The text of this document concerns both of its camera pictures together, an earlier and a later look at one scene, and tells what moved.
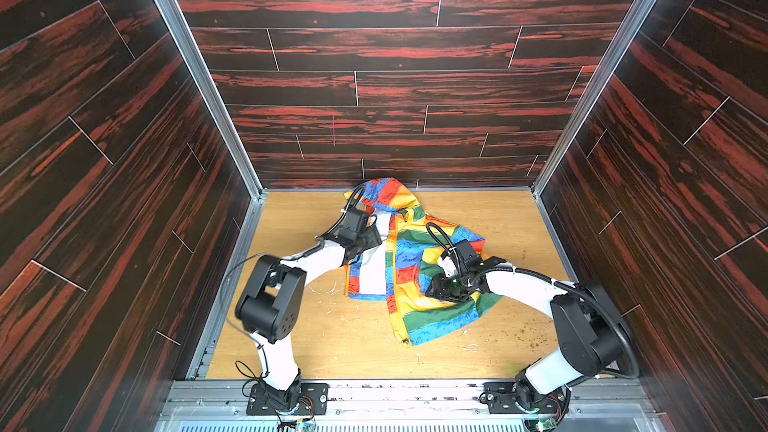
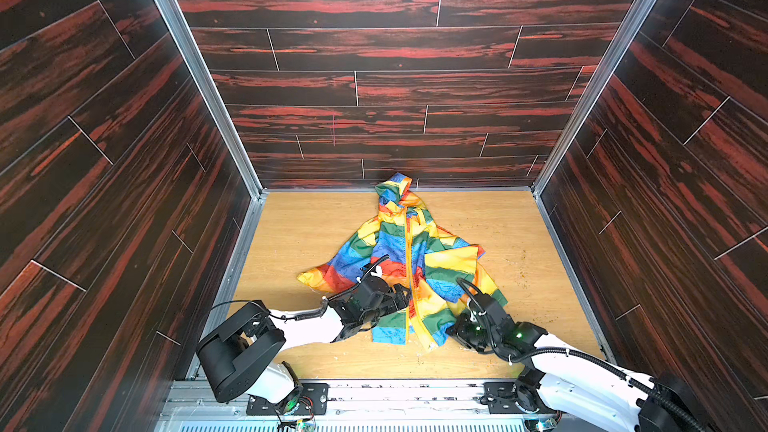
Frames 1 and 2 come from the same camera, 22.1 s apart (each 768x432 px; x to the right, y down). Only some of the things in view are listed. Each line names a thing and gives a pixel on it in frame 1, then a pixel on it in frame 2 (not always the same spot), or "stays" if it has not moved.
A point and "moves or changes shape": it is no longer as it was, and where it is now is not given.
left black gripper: x=366 y=239 -> x=391 y=298
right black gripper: x=444 y=286 -> x=466 y=324
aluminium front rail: x=399 y=406 stays
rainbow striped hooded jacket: x=397 y=268 moves or changes shape
